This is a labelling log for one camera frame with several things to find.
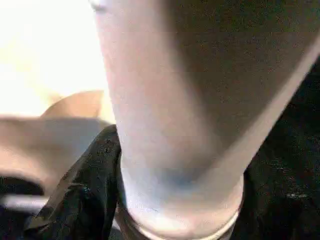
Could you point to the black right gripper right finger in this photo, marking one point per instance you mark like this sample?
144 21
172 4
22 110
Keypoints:
285 210

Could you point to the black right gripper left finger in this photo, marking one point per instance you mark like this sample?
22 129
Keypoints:
85 195

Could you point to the white plastic table top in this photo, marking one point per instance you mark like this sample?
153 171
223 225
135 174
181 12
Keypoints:
45 100

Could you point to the white plastic table leg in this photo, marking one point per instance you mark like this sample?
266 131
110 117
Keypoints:
200 100

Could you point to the black plastic mat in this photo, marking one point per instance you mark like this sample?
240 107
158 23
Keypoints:
300 125

